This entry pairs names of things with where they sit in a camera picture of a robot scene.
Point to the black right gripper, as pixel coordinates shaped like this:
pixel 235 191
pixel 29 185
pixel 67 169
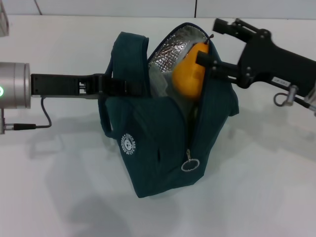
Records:
pixel 271 61

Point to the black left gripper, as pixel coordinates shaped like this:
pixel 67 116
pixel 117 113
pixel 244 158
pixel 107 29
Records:
pixel 61 85

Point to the clear food container blue rim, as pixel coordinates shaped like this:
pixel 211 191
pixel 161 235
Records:
pixel 159 85

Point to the orange pear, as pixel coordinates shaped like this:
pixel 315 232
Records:
pixel 187 79

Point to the dark teal insulated lunch bag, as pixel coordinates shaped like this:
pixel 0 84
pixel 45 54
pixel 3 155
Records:
pixel 153 158

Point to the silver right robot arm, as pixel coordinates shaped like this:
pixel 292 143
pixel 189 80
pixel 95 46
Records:
pixel 312 97

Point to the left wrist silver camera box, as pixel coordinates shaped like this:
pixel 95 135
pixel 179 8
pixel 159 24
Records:
pixel 4 19

